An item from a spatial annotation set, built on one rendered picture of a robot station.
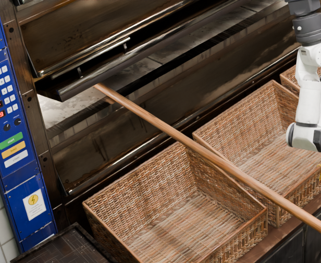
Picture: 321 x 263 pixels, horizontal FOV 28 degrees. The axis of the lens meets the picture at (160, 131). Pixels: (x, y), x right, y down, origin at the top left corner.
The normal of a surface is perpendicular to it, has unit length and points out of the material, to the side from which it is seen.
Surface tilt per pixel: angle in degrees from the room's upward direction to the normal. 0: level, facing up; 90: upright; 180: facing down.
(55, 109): 0
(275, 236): 0
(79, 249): 0
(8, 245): 90
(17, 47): 90
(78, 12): 70
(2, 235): 90
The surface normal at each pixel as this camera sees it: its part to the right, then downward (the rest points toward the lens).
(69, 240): -0.10, -0.80
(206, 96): 0.60, 0.09
